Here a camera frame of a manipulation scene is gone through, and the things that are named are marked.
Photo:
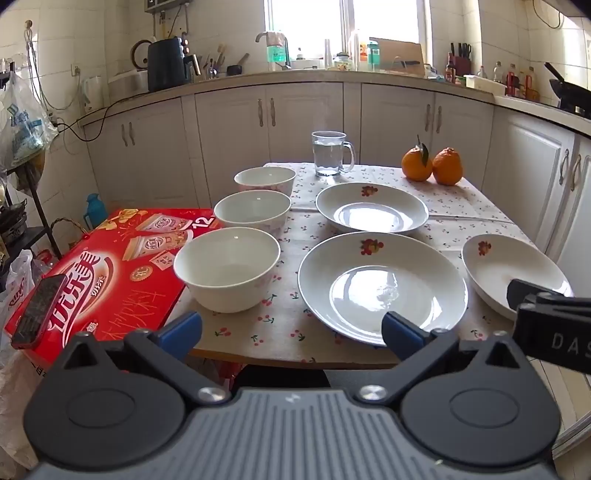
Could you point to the printed plastic bag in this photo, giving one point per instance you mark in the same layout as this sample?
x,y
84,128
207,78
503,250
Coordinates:
x,y
23,129

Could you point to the stained white fruit print plate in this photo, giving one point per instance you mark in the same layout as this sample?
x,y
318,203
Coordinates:
x,y
498,267

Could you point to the dark blue air fryer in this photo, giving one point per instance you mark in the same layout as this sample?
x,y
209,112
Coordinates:
x,y
168,64

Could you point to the kitchen window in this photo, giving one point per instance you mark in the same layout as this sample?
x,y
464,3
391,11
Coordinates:
x,y
314,23

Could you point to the round wooden hoop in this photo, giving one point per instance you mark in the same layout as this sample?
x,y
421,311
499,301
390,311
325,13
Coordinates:
x,y
136,53

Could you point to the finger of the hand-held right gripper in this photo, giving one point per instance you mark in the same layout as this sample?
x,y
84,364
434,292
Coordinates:
x,y
521,293

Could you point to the glass mug with water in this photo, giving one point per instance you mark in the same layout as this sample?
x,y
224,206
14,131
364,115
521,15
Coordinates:
x,y
328,157

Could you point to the white plastic bag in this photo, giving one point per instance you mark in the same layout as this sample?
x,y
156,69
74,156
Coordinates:
x,y
21,272

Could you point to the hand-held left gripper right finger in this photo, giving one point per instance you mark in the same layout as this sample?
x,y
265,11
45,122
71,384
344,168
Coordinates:
x,y
404,334

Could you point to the white electric kettle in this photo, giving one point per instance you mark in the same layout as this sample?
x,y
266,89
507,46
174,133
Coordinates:
x,y
93,94

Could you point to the orange with green leaf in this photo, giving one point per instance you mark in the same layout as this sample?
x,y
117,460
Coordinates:
x,y
413,166

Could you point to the floral glass jar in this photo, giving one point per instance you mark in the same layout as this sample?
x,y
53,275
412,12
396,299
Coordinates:
x,y
342,62

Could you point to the row of condiment bottles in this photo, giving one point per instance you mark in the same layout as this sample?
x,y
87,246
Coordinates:
x,y
511,83

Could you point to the black wok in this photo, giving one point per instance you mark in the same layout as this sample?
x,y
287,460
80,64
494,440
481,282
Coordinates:
x,y
570,92

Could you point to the green dish soap bottle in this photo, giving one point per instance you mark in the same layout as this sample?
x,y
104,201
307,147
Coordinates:
x,y
276,53

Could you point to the black smartphone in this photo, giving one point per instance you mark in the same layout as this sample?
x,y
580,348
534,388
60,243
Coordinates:
x,y
39,309

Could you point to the white rice cooker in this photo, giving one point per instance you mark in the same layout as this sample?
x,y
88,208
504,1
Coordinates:
x,y
127,83

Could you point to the black metal rack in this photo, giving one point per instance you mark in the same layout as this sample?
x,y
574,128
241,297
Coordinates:
x,y
18,237

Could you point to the metal kitchen faucet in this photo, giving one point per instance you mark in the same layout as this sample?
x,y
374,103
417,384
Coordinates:
x,y
286,50

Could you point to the bumpy orange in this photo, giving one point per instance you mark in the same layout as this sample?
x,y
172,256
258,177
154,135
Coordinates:
x,y
448,168

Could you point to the teal thermos bottle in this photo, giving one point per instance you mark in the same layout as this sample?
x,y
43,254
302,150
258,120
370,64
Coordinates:
x,y
96,212

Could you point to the wooden cutting board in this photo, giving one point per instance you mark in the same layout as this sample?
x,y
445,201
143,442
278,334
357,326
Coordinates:
x,y
397,48

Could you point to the red printed carton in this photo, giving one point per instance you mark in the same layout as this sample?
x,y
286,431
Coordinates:
x,y
92,277

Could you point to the utensil holder with utensils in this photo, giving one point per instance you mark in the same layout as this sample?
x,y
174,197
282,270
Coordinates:
x,y
212,71

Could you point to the tall white bottle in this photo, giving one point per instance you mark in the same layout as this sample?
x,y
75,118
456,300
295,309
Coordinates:
x,y
354,50

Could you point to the white kitchen cabinet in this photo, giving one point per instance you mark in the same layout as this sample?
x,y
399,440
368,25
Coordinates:
x,y
231,120

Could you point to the knife block with knives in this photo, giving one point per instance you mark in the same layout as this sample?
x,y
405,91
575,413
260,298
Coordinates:
x,y
461,62

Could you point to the white floral bowl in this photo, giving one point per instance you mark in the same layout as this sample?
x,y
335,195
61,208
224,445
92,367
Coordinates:
x,y
251,212
268,184
226,272

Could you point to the white plastic basket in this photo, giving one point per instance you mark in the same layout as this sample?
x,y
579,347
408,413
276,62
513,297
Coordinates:
x,y
485,84

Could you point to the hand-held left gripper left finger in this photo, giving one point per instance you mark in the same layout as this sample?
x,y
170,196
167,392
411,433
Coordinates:
x,y
180,334

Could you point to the wall water heater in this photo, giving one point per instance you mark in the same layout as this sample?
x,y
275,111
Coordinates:
x,y
166,4

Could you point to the small black pot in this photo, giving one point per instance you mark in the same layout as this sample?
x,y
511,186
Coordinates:
x,y
234,70

